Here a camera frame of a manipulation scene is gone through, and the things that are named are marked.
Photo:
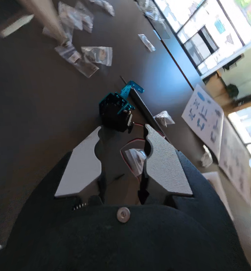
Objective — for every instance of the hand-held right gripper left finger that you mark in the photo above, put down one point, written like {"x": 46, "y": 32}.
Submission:
{"x": 79, "y": 169}

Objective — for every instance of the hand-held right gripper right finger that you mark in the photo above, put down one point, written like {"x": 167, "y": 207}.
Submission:
{"x": 165, "y": 169}

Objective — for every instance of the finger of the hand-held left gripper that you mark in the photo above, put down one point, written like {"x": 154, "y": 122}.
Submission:
{"x": 47, "y": 19}

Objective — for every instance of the small labelled clear bag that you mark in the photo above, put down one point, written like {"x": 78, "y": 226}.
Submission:
{"x": 136, "y": 161}

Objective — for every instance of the small crumpled clear bag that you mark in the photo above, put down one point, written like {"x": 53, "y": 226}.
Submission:
{"x": 206, "y": 156}

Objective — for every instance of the scattered small clear bags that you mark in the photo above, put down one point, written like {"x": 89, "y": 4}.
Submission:
{"x": 74, "y": 19}

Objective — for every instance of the large window wall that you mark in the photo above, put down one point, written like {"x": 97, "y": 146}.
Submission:
{"x": 233, "y": 21}

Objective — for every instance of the zip bag of nuts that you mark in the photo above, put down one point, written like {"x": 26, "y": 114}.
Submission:
{"x": 87, "y": 68}

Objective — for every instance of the zip bag of screws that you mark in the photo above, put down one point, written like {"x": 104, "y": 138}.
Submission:
{"x": 97, "y": 56}

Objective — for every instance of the blue servo bracket assembly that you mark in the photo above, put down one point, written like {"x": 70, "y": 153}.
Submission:
{"x": 114, "y": 114}

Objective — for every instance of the dark desk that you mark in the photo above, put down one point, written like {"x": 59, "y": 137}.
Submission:
{"x": 43, "y": 105}

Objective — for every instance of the crumpled bag of silver screws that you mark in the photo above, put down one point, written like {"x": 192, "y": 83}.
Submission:
{"x": 163, "y": 118}

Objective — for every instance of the white instruction booklet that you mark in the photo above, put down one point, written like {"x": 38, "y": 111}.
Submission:
{"x": 203, "y": 114}

